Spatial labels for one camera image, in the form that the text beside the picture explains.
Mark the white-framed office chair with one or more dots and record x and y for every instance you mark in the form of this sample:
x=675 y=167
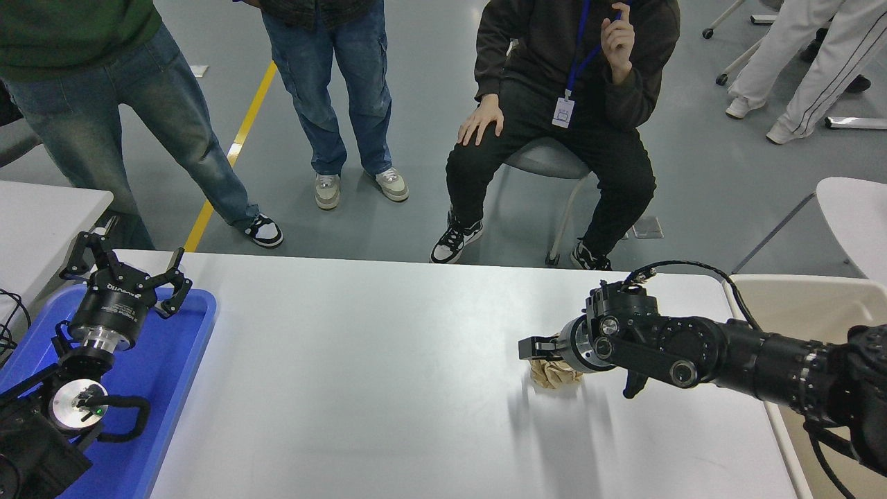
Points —
x=734 y=66

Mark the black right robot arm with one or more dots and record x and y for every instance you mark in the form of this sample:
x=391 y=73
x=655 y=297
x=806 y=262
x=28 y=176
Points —
x=762 y=353

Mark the blue plastic tray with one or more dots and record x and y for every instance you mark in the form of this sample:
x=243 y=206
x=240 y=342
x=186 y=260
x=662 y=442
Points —
x=166 y=388

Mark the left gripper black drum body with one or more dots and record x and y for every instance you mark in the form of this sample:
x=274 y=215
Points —
x=111 y=308

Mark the grey chair with white legs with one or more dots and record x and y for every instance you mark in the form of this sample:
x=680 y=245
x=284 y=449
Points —
x=544 y=159

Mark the seated person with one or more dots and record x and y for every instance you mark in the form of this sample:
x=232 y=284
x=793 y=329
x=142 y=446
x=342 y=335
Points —
x=540 y=159

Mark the standing person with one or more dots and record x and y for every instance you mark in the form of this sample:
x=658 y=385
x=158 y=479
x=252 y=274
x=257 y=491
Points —
x=332 y=69
x=104 y=90

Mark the metal floor socket plate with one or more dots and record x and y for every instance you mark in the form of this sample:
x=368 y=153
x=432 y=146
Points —
x=651 y=229

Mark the seated person's left hand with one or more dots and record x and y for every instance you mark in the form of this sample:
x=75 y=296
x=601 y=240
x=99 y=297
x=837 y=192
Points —
x=618 y=45

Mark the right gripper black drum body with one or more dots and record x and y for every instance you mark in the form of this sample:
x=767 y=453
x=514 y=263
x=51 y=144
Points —
x=560 y=348

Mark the white bar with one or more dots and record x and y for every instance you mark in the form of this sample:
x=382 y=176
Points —
x=859 y=123

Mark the seated person's right hand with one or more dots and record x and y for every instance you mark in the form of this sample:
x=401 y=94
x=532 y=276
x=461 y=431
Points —
x=483 y=122

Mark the white side table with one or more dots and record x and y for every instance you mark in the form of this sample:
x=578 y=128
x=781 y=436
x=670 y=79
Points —
x=41 y=222

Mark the tan paper ball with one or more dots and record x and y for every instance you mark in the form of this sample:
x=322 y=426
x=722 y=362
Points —
x=554 y=375

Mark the large pale bin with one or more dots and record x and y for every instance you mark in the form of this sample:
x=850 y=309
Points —
x=818 y=305

